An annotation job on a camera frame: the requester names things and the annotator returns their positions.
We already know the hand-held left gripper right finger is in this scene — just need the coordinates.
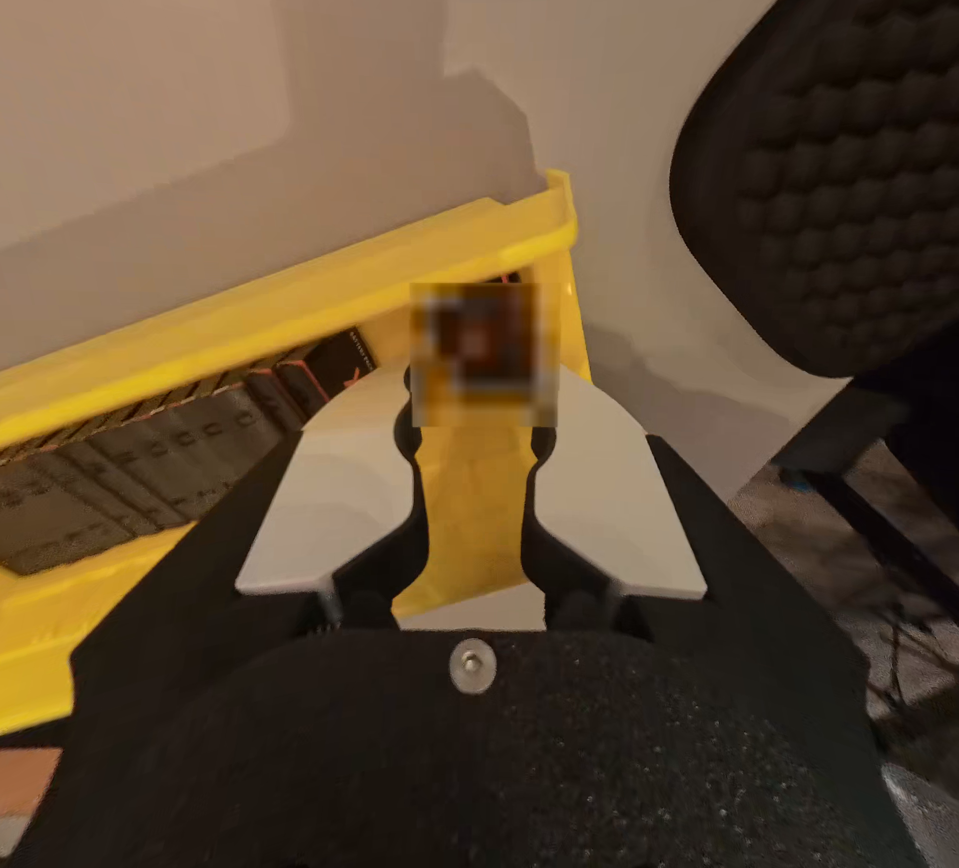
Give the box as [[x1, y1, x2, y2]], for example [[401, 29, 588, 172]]
[[525, 383, 708, 602]]

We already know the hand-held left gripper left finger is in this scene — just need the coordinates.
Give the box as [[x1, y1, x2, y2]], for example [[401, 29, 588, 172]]
[[237, 368, 422, 599]]

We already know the row of black batteries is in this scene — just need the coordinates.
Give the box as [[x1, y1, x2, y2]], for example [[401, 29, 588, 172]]
[[0, 329, 376, 577]]

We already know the yellow plastic bin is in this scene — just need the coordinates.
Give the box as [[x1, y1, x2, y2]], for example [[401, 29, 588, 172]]
[[0, 172, 582, 734]]

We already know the black metal leg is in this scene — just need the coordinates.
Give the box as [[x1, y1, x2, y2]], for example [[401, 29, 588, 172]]
[[780, 427, 959, 629]]

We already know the black honeycomb cushion pad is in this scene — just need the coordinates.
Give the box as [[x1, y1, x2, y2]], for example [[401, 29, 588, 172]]
[[670, 0, 959, 382]]

